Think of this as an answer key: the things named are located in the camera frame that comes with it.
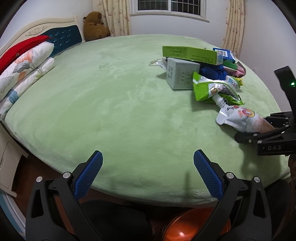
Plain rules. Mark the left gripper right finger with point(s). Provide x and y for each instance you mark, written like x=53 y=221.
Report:
x=242 y=211

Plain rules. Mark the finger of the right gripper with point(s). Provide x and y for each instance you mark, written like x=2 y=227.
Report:
x=281 y=119
x=280 y=134

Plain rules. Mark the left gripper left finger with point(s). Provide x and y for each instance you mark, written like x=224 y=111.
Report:
x=54 y=212

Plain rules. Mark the blue medicine box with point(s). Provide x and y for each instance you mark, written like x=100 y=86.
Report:
x=228 y=55

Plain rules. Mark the green pink snack bag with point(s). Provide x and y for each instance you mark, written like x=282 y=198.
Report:
x=235 y=69

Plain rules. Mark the white spout pouch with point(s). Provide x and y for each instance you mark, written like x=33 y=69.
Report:
x=242 y=119

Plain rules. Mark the blue white milk carton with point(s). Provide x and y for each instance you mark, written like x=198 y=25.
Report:
x=234 y=81

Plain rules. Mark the cream bedside cabinet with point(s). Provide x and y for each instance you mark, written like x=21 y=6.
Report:
x=10 y=154

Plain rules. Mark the dark blue cloth item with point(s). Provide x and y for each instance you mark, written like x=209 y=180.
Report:
x=213 y=72

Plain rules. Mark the green crumpled snack bag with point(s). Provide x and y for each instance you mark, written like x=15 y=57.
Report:
x=204 y=89

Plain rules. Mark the right floral curtain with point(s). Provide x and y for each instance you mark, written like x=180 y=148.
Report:
x=235 y=21

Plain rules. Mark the floral curtain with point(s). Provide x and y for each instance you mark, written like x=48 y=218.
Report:
x=235 y=21
x=116 y=15

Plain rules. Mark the long green carton box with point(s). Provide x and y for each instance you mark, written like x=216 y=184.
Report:
x=193 y=54

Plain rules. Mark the grey-green square box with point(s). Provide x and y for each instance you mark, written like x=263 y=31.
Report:
x=179 y=73

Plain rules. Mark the green bed blanket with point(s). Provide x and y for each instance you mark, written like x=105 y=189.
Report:
x=103 y=95

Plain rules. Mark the white plastic wrapper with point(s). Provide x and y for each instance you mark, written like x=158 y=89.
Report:
x=162 y=63

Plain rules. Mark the barred window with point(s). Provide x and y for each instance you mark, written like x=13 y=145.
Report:
x=192 y=9

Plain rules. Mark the floral white lower pillow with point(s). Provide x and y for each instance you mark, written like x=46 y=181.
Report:
x=21 y=87

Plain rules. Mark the red pillow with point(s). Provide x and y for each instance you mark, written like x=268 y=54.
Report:
x=15 y=51

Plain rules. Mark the cream and teal headboard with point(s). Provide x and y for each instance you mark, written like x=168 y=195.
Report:
x=64 y=33

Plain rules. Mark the brown teddy bear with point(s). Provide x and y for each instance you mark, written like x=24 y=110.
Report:
x=94 y=28

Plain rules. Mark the left floral curtain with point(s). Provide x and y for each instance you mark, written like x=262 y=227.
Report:
x=116 y=15

